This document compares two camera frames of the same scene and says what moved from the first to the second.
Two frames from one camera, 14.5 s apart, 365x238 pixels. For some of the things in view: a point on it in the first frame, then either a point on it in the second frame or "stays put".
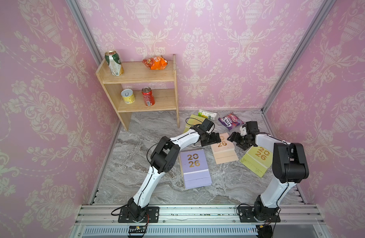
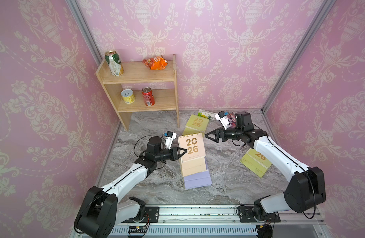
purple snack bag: [231, 121] stays put
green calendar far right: [258, 159] stays put
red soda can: [149, 96] stays put
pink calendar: [224, 151] to [194, 161]
